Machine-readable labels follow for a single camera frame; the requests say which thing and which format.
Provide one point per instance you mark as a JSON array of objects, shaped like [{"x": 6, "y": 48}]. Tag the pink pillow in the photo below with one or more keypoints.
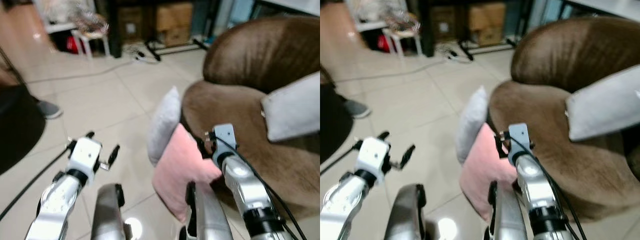
[
  {"x": 180, "y": 170},
  {"x": 482, "y": 172}
]

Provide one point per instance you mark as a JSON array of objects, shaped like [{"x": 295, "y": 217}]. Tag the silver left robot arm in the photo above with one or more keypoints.
[
  {"x": 56, "y": 202},
  {"x": 345, "y": 202}
]

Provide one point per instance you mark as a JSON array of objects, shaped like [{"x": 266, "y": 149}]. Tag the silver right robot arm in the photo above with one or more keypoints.
[
  {"x": 540, "y": 195},
  {"x": 247, "y": 190}
]

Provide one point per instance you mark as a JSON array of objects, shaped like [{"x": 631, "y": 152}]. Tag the grey fluffy pillow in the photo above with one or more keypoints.
[
  {"x": 166, "y": 125},
  {"x": 472, "y": 122}
]

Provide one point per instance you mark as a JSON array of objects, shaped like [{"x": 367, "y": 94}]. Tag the grey square pillow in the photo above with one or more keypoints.
[
  {"x": 295, "y": 110},
  {"x": 605, "y": 105}
]

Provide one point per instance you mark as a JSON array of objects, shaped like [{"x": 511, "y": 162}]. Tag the brown round sofa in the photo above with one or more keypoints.
[
  {"x": 260, "y": 55},
  {"x": 565, "y": 55}
]

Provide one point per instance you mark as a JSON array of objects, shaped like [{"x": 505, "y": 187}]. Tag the grey person's shoe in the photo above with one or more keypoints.
[
  {"x": 357, "y": 109},
  {"x": 50, "y": 110}
]

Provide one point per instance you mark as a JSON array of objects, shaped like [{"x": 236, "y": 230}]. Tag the silver left robot leg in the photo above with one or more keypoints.
[
  {"x": 107, "y": 215},
  {"x": 405, "y": 215}
]

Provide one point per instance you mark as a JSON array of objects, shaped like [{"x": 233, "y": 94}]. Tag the silver robot leg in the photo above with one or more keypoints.
[
  {"x": 505, "y": 215},
  {"x": 207, "y": 215},
  {"x": 107, "y": 215},
  {"x": 405, "y": 215}
]

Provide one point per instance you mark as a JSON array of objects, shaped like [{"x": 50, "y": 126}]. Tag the silver right robot leg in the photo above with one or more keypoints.
[
  {"x": 505, "y": 215},
  {"x": 207, "y": 215}
]

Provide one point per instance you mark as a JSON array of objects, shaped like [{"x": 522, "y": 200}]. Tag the red object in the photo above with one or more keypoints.
[
  {"x": 384, "y": 44},
  {"x": 74, "y": 45}
]

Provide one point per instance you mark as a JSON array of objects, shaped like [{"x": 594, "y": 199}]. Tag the white power strip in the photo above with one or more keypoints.
[
  {"x": 457, "y": 54},
  {"x": 145, "y": 56}
]

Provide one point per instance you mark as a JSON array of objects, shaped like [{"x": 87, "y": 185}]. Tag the white stool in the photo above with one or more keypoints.
[
  {"x": 402, "y": 35},
  {"x": 92, "y": 37}
]

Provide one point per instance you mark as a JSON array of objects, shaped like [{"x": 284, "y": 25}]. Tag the small cardboard box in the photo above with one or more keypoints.
[
  {"x": 444, "y": 24},
  {"x": 131, "y": 25}
]

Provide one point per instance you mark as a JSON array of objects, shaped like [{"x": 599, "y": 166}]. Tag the large cardboard box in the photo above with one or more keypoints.
[
  {"x": 487, "y": 22},
  {"x": 175, "y": 22}
]

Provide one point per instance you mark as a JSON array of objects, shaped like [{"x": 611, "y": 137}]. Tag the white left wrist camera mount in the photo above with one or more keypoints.
[
  {"x": 85, "y": 155},
  {"x": 372, "y": 155}
]

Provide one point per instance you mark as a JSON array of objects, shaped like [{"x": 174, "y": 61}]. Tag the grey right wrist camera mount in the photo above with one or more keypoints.
[
  {"x": 520, "y": 137},
  {"x": 225, "y": 137}
]

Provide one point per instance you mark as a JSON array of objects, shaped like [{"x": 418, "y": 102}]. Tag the black shelf frame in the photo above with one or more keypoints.
[
  {"x": 426, "y": 30},
  {"x": 114, "y": 30}
]

